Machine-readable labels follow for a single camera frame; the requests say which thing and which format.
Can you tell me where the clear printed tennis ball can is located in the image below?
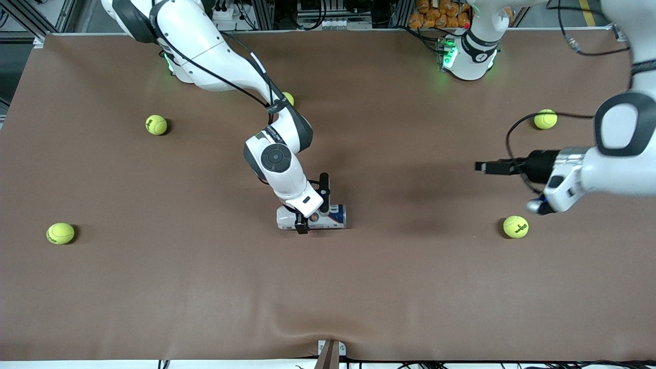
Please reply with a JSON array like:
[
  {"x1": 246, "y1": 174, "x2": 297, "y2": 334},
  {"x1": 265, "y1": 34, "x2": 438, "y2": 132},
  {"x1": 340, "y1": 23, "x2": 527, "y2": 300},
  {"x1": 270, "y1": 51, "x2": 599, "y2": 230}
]
[{"x1": 277, "y1": 203, "x2": 347, "y2": 230}]

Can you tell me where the yellow tennis ball bold print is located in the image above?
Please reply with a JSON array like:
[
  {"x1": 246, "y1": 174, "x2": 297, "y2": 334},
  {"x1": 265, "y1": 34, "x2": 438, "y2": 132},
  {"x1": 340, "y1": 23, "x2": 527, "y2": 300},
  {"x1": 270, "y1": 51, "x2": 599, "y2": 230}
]
[{"x1": 503, "y1": 215, "x2": 529, "y2": 239}]

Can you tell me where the brown table cover mat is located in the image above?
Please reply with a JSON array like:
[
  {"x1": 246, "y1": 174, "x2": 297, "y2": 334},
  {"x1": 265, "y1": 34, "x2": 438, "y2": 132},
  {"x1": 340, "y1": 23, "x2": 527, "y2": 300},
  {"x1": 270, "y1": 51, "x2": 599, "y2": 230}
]
[{"x1": 0, "y1": 28, "x2": 656, "y2": 362}]

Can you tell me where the metal table edge clamp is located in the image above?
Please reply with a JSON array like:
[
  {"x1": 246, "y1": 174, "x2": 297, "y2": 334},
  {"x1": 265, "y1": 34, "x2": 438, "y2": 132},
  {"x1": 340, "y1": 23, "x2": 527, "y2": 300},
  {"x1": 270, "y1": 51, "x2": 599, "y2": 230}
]
[{"x1": 315, "y1": 339, "x2": 347, "y2": 369}]

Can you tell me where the orange mesh bag pile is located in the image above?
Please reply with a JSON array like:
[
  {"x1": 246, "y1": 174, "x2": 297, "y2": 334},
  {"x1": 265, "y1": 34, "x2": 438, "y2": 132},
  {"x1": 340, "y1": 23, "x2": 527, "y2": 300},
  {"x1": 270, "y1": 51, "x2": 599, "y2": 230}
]
[{"x1": 408, "y1": 0, "x2": 471, "y2": 30}]

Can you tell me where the white power strip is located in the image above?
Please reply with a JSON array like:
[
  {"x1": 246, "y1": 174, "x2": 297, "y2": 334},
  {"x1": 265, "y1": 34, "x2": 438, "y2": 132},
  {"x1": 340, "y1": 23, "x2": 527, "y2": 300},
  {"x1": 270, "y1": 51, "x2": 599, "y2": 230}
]
[{"x1": 211, "y1": 4, "x2": 250, "y2": 32}]

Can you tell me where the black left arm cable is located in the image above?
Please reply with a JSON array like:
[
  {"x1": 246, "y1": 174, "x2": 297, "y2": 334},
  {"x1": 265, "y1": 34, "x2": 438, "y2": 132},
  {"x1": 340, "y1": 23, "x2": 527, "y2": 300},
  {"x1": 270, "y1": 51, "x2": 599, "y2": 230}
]
[{"x1": 505, "y1": 0, "x2": 634, "y2": 196}]

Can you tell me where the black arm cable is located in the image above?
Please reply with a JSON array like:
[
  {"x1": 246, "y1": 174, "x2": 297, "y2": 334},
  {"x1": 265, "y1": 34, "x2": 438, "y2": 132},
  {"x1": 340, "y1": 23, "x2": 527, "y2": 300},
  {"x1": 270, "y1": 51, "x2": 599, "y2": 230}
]
[
  {"x1": 505, "y1": 0, "x2": 634, "y2": 196},
  {"x1": 149, "y1": 0, "x2": 289, "y2": 114}
]

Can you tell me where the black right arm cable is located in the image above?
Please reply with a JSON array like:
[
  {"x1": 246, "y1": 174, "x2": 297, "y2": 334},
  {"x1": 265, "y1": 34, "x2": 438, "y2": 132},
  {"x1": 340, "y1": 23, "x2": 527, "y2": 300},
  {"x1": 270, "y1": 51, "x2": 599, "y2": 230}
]
[{"x1": 149, "y1": 0, "x2": 289, "y2": 114}]

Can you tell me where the aluminium frame strut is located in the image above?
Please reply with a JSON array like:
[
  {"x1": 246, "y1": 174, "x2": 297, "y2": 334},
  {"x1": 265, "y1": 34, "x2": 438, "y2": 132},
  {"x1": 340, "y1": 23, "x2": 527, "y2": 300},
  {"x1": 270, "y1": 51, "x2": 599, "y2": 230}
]
[{"x1": 0, "y1": 0, "x2": 77, "y2": 44}]

